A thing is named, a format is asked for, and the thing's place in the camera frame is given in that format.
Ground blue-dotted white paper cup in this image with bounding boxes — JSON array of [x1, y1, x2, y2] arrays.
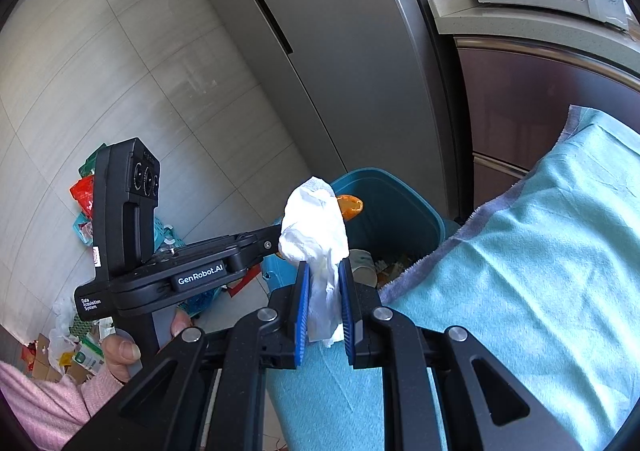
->
[[348, 249, 377, 288]]

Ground printed teal tablecloth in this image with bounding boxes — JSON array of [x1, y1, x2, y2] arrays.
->
[[265, 105, 640, 451]]

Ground pile of colourful snack packets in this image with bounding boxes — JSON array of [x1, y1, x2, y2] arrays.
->
[[69, 144, 261, 319]]

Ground orange peel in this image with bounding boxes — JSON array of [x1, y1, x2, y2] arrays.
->
[[336, 194, 365, 221]]

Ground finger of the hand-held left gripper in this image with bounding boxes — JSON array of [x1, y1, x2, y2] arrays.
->
[[220, 224, 287, 277]]

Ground dark lower cabinets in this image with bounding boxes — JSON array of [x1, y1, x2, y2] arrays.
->
[[452, 34, 640, 227]]

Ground green and white carton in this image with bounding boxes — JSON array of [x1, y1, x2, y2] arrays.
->
[[75, 348, 104, 375]]

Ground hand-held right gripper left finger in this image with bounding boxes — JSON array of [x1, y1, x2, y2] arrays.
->
[[62, 261, 313, 451]]

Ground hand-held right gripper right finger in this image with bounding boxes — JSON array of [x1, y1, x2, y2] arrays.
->
[[337, 258, 583, 451]]

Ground silver refrigerator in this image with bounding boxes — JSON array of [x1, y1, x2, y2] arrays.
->
[[172, 0, 476, 222]]

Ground teal plastic bin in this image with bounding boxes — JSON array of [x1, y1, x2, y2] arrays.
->
[[262, 168, 446, 312]]

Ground brown cardboard scraps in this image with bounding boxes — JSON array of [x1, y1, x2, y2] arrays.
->
[[20, 331, 68, 382]]

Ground person's left hand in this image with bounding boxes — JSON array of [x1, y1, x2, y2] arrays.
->
[[100, 308, 193, 387]]

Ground white tissue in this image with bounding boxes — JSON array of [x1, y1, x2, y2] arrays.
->
[[278, 176, 350, 349]]

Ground crumpled clear plastic bag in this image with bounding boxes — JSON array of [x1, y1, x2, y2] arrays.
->
[[50, 296, 82, 347]]

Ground pale kitchen counter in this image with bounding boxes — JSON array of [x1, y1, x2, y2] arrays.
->
[[427, 0, 640, 77]]

